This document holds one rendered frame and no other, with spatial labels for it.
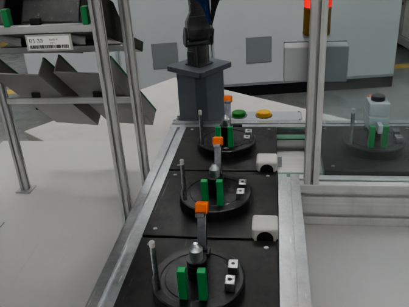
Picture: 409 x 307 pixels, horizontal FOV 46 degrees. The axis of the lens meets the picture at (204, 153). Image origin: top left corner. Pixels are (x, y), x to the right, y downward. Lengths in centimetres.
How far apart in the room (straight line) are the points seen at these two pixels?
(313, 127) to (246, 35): 324
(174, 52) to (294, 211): 334
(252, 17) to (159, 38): 79
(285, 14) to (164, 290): 363
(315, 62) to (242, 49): 330
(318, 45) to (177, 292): 50
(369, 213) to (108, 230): 56
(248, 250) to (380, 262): 29
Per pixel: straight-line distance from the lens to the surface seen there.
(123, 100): 112
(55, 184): 133
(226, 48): 419
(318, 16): 91
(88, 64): 430
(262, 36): 420
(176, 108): 173
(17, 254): 110
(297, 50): 95
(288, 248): 84
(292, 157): 123
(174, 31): 415
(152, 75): 425
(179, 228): 88
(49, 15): 99
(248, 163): 108
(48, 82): 113
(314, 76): 93
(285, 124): 130
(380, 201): 106
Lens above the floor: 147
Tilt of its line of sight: 26 degrees down
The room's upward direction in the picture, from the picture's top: 4 degrees counter-clockwise
